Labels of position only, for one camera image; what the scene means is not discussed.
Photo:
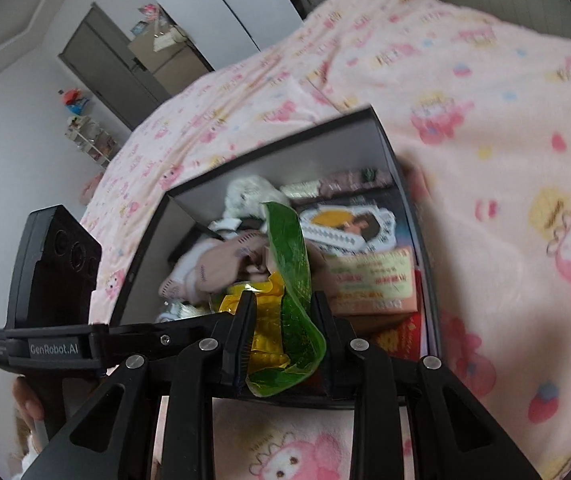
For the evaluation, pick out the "pink toy package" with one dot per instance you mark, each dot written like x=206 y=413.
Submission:
x=148 y=15

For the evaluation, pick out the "black cardboard box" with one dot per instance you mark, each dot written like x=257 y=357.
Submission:
x=315 y=145

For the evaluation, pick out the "cream handbag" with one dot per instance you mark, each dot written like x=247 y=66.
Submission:
x=168 y=40

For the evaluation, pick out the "pink printed blanket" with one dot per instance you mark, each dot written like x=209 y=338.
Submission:
x=490 y=110

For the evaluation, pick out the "white plush cat toy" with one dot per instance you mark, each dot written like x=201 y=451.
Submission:
x=250 y=195

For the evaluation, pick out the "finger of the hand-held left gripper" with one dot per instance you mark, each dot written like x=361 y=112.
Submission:
x=165 y=337

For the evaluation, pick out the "cartoon girl sticker card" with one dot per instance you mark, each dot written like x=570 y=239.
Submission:
x=345 y=222

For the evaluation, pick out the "person's left hand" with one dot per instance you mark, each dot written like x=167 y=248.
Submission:
x=28 y=400

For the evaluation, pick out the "brown cardboard boxes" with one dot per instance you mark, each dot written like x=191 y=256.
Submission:
x=175 y=67

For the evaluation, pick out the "green yellow snack packet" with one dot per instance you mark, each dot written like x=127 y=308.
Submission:
x=290 y=260

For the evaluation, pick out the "white storage rack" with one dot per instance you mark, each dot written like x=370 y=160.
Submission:
x=93 y=140

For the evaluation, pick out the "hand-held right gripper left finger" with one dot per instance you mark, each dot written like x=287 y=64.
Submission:
x=238 y=340

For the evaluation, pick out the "person's left forearm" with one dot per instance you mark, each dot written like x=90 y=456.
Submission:
x=28 y=460

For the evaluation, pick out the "red printed packet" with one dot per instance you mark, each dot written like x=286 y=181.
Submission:
x=400 y=335

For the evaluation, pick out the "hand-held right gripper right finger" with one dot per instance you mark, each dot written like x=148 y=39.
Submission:
x=335 y=360

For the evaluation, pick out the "yellow pink printed packet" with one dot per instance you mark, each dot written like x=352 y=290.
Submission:
x=370 y=280

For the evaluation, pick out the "grey door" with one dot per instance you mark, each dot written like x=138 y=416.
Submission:
x=100 y=65

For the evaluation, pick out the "brown patterned packet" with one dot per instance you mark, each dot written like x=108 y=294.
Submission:
x=350 y=180

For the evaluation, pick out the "red blue toy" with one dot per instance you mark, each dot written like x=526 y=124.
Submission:
x=73 y=100

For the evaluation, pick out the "pink beige sock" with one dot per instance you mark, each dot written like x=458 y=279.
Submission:
x=215 y=265

